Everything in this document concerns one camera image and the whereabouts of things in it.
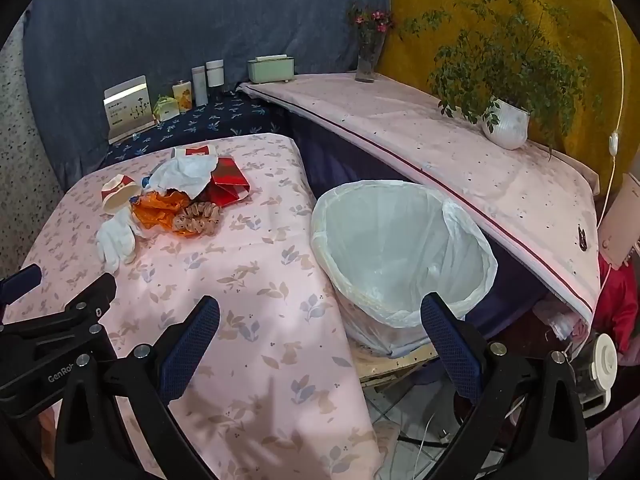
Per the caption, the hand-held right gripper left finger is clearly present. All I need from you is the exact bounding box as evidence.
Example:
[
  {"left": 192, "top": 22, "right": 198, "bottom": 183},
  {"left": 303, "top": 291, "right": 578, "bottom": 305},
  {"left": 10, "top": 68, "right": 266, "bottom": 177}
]
[{"left": 55, "top": 295, "right": 223, "bottom": 480}]

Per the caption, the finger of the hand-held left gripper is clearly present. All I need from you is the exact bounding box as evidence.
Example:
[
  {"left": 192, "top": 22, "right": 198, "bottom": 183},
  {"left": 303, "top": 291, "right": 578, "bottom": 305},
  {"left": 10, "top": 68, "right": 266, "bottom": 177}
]
[
  {"left": 0, "top": 272, "right": 117, "bottom": 343},
  {"left": 0, "top": 264, "right": 43, "bottom": 307}
]

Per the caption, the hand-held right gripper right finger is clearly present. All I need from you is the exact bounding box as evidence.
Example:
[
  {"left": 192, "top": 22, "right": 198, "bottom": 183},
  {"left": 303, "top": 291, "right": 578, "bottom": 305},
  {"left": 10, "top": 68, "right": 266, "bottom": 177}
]
[{"left": 420, "top": 292, "right": 589, "bottom": 480}]

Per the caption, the white tissue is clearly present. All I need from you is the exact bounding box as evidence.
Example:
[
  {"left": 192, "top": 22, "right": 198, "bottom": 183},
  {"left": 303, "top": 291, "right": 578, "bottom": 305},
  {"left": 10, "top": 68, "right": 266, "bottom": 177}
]
[
  {"left": 147, "top": 155, "right": 221, "bottom": 198},
  {"left": 96, "top": 207, "right": 143, "bottom": 273}
]

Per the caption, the orange wrapper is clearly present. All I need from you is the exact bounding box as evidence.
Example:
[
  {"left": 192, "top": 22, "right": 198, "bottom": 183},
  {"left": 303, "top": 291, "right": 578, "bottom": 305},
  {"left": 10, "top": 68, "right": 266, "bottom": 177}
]
[{"left": 131, "top": 187, "right": 193, "bottom": 233}]

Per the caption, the red and white paper cup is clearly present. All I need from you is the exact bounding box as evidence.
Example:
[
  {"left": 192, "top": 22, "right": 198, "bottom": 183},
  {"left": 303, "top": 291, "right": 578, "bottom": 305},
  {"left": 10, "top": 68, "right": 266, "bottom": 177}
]
[
  {"left": 170, "top": 142, "right": 218, "bottom": 161},
  {"left": 101, "top": 174, "right": 142, "bottom": 217}
]

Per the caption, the bin with white liner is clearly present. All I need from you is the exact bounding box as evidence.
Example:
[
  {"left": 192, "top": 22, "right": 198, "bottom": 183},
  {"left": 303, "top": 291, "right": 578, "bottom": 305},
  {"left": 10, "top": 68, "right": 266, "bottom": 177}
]
[{"left": 310, "top": 179, "right": 499, "bottom": 358}]

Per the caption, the beige scrunchie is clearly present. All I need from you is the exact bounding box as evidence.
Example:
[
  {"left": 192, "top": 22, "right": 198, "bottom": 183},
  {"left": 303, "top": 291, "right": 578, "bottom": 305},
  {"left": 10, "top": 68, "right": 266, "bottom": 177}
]
[{"left": 172, "top": 201, "right": 222, "bottom": 237}]

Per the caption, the red envelope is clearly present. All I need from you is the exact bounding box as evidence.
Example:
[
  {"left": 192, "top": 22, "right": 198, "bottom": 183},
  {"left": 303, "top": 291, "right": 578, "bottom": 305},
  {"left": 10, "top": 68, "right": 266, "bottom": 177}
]
[{"left": 207, "top": 157, "right": 251, "bottom": 207}]

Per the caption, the wooden stool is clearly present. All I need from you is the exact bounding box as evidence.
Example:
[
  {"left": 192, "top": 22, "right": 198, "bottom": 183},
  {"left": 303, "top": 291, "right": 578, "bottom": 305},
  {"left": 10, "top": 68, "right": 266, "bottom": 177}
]
[{"left": 357, "top": 345, "right": 446, "bottom": 391}]

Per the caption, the pink leaf print tablecloth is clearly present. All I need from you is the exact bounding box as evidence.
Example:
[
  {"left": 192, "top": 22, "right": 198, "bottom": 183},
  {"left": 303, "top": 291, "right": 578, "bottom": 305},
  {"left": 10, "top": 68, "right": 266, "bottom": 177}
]
[{"left": 0, "top": 132, "right": 386, "bottom": 480}]

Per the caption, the white round device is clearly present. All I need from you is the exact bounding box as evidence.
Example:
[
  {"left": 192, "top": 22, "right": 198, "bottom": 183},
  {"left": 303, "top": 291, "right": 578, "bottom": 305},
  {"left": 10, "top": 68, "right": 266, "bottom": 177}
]
[{"left": 570, "top": 332, "right": 621, "bottom": 418}]

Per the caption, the red cloth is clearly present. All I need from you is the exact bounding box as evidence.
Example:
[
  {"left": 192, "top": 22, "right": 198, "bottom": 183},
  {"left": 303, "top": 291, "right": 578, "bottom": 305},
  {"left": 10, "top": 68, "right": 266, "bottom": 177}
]
[{"left": 592, "top": 260, "right": 640, "bottom": 356}]

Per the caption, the white printed card box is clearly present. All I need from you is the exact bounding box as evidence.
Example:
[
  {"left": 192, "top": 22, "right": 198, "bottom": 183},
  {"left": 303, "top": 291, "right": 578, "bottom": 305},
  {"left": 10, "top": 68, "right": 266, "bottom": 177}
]
[{"left": 103, "top": 76, "right": 157, "bottom": 145}]

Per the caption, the small green packet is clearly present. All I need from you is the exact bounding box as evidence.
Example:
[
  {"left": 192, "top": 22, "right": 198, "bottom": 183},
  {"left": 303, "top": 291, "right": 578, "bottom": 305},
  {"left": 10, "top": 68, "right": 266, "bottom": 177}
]
[{"left": 153, "top": 94, "right": 178, "bottom": 122}]

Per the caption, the pink box device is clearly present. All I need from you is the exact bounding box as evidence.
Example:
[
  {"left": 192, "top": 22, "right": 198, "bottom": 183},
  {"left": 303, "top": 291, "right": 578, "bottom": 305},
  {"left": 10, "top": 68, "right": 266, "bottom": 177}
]
[{"left": 597, "top": 172, "right": 640, "bottom": 266}]

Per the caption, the dark blue floral cloth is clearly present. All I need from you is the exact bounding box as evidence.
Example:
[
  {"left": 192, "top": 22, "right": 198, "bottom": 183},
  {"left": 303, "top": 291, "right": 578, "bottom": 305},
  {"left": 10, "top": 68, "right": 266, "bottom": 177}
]
[{"left": 100, "top": 92, "right": 301, "bottom": 171}]

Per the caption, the yellow tin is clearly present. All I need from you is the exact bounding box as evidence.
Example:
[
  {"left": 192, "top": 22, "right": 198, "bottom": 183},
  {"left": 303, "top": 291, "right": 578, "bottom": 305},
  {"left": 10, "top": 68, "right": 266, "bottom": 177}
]
[{"left": 172, "top": 80, "right": 193, "bottom": 112}]

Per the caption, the pink dotted cloth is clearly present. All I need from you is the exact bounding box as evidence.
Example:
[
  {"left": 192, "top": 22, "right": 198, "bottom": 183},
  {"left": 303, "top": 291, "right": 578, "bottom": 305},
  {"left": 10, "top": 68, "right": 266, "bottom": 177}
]
[{"left": 236, "top": 72, "right": 601, "bottom": 328}]

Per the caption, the green plant in white pot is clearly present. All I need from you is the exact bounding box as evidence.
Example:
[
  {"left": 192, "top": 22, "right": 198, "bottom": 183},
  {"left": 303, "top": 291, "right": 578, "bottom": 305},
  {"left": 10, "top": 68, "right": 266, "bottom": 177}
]
[{"left": 400, "top": 0, "right": 591, "bottom": 161}]

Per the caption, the slim white bottle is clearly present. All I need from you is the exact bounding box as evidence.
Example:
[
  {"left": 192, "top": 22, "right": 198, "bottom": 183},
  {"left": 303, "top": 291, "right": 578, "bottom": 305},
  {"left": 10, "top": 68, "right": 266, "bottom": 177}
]
[{"left": 192, "top": 66, "right": 208, "bottom": 107}]

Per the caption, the green tissue box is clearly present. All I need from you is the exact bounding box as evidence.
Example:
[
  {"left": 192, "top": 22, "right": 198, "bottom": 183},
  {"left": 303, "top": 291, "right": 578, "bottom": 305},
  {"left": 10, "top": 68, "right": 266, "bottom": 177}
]
[{"left": 247, "top": 53, "right": 296, "bottom": 84}]

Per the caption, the blue backdrop cloth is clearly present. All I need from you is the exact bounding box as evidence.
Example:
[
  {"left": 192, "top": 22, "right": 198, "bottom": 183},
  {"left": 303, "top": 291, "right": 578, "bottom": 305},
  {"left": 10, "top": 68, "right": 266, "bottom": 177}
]
[{"left": 22, "top": 0, "right": 393, "bottom": 191}]

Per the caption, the glass vase with pink flowers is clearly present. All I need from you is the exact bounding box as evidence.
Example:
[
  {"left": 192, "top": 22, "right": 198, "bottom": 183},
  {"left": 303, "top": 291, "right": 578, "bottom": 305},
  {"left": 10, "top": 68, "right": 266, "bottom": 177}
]
[{"left": 347, "top": 2, "right": 396, "bottom": 84}]

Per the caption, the white cable with switch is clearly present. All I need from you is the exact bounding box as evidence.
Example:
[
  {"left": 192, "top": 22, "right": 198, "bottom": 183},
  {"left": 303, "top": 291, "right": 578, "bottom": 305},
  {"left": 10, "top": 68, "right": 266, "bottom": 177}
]
[{"left": 597, "top": 0, "right": 631, "bottom": 241}]

